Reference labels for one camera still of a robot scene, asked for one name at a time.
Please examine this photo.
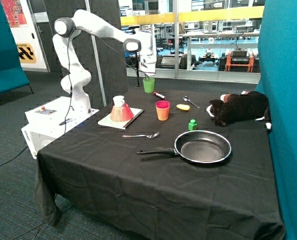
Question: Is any red marker pen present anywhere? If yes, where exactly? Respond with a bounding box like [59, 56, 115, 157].
[153, 92, 166, 100]

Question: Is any black frying pan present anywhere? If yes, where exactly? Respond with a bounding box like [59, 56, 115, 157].
[137, 130, 232, 164]

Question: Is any black tripod stand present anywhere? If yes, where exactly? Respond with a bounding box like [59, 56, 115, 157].
[128, 24, 142, 87]

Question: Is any black tablecloth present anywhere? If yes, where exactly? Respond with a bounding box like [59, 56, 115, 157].
[34, 88, 286, 240]

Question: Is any red inverted bowl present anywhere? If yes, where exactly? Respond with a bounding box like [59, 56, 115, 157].
[110, 103, 134, 123]

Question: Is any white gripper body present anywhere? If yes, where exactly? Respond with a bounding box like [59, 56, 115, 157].
[139, 51, 157, 77]

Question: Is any red wall poster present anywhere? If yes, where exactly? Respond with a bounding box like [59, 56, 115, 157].
[0, 0, 28, 28]

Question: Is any yellow potato toy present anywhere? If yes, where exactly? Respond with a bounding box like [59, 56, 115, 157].
[176, 104, 190, 111]

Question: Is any brown plush dog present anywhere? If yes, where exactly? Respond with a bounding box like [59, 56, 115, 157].
[206, 91, 272, 131]

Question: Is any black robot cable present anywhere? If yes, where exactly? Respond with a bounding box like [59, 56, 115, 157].
[63, 29, 154, 133]

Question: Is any green toy block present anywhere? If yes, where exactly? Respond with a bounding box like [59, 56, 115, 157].
[188, 119, 198, 131]

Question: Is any white small cup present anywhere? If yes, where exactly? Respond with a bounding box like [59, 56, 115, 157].
[113, 95, 125, 108]

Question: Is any teal partition right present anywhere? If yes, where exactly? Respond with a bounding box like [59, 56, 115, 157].
[256, 0, 297, 240]

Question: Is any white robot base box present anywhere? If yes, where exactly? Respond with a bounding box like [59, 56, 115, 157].
[21, 96, 99, 159]

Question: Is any white rectangular board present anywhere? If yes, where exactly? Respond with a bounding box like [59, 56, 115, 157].
[98, 107, 144, 130]

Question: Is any pink plastic cup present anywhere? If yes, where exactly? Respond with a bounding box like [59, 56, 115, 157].
[155, 100, 170, 109]

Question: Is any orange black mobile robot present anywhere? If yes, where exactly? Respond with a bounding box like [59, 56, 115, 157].
[218, 48, 260, 73]

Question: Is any green plastic cup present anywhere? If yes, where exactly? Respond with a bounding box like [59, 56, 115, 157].
[143, 77, 155, 94]

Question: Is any metal spoon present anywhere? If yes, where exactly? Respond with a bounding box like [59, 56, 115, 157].
[182, 96, 200, 109]

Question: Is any metal fork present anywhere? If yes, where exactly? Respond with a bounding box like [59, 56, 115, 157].
[122, 132, 160, 139]

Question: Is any yellow plastic cup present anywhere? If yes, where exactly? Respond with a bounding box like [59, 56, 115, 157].
[156, 107, 169, 121]

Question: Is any teal sofa left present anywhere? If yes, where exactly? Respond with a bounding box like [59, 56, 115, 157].
[0, 2, 30, 94]

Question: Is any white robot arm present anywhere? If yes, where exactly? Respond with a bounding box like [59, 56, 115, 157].
[52, 9, 157, 117]

